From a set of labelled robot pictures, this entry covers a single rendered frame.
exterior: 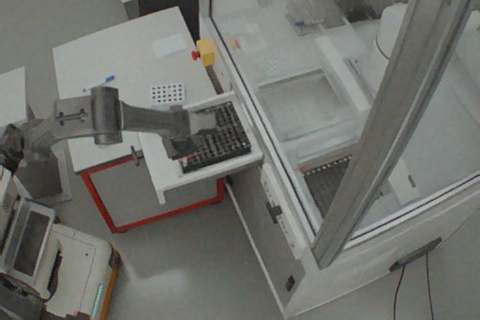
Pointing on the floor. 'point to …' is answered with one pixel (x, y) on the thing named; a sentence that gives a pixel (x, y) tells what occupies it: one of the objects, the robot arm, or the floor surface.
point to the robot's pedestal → (40, 173)
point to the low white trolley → (131, 30)
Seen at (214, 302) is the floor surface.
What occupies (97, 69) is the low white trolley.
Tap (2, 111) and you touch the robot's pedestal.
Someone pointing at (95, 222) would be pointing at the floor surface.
